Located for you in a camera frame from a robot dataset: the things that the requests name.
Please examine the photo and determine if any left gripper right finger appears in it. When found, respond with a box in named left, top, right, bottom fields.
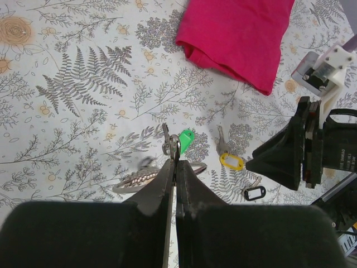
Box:
left=176, top=160, right=347, bottom=267

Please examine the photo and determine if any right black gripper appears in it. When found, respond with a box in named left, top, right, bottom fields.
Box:
left=245, top=97, right=356, bottom=190

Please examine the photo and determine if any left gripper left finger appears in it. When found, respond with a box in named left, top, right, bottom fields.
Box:
left=1, top=160, right=175, bottom=267

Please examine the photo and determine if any large metal keyring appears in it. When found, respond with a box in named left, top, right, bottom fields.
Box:
left=112, top=133, right=209, bottom=194

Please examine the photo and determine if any black tag key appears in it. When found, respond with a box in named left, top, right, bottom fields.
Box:
left=242, top=178, right=267, bottom=202

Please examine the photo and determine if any yellow tag key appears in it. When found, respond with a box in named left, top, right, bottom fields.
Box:
left=216, top=125, right=244, bottom=171

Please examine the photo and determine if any green tag key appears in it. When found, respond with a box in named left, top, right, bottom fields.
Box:
left=162, top=123, right=195, bottom=155

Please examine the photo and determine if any folded magenta cloth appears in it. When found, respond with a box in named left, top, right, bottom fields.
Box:
left=176, top=0, right=294, bottom=95

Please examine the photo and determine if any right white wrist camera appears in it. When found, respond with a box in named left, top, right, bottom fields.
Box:
left=291, top=42, right=356, bottom=129

